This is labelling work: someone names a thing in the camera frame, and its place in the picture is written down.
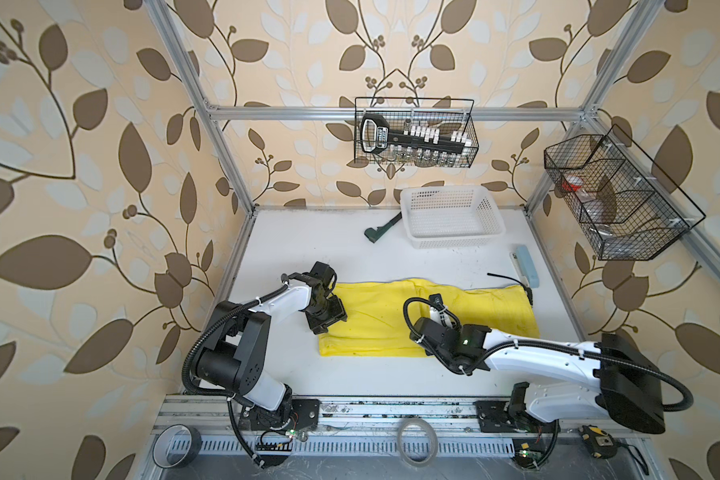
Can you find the yellow tape measure front rail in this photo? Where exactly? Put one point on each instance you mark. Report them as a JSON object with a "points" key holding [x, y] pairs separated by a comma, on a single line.
{"points": [[598, 443]]}

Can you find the clear tape roll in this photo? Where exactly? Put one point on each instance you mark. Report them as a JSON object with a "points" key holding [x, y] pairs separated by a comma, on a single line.
{"points": [[416, 442]]}

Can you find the aluminium frame post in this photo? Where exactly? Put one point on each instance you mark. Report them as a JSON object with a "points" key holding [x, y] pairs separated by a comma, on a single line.
{"points": [[587, 132]]}

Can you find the black wire basket right wall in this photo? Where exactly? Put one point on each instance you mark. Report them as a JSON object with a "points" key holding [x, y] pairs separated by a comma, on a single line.
{"points": [[631, 207]]}

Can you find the yellow trousers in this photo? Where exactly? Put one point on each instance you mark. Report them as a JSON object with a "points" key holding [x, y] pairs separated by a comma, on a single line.
{"points": [[375, 326]]}

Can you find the black wire basket back wall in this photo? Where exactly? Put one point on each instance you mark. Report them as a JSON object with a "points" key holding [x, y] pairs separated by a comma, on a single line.
{"points": [[445, 107]]}

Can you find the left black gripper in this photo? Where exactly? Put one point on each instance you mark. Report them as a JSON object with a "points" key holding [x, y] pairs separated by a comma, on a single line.
{"points": [[339, 313]]}

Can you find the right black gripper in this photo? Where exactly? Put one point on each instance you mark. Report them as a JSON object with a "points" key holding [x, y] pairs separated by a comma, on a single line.
{"points": [[454, 329]]}

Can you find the black tool in basket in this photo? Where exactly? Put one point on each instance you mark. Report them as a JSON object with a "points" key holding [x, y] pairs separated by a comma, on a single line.
{"points": [[378, 133]]}

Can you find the red item in basket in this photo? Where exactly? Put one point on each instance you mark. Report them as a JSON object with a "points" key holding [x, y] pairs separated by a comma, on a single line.
{"points": [[570, 183]]}

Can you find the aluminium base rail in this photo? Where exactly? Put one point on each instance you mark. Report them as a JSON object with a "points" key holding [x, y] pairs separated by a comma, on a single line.
{"points": [[354, 427]]}

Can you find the black wire basket wall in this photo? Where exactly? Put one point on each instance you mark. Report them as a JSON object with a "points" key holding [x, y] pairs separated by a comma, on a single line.
{"points": [[445, 107], [631, 207]]}

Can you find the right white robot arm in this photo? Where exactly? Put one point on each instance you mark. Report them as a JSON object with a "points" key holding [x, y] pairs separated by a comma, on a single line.
{"points": [[608, 378]]}

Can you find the dark green pipe wrench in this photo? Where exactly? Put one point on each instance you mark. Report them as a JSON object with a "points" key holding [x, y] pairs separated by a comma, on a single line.
{"points": [[374, 234]]}

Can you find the light blue stapler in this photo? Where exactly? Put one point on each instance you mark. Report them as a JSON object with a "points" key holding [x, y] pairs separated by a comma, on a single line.
{"points": [[525, 266]]}

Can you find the white plastic laundry basket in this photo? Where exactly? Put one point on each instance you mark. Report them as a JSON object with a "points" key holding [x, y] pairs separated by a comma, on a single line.
{"points": [[450, 216]]}

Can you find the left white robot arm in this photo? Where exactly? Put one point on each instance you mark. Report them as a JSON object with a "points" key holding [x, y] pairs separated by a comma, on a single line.
{"points": [[228, 359]]}

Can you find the black tape roll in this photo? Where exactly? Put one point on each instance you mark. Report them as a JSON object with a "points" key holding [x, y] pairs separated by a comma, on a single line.
{"points": [[176, 447]]}

